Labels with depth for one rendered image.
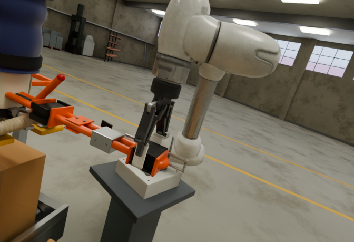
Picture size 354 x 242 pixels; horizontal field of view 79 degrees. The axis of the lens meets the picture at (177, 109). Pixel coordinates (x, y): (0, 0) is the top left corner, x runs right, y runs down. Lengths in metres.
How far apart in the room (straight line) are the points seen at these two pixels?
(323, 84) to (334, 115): 1.72
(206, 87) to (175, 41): 0.64
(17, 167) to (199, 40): 0.89
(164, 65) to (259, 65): 0.22
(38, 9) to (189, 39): 0.53
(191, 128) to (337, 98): 13.08
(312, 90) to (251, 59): 13.71
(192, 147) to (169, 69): 0.81
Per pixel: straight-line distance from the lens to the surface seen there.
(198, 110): 1.16
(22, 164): 1.12
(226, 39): 0.50
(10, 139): 0.85
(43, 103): 0.79
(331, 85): 14.15
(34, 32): 0.86
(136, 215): 1.21
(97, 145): 0.64
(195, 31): 0.50
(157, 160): 0.54
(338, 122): 14.05
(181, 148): 1.26
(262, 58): 0.52
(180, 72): 0.51
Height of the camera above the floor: 1.53
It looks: 12 degrees down
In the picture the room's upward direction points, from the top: 17 degrees clockwise
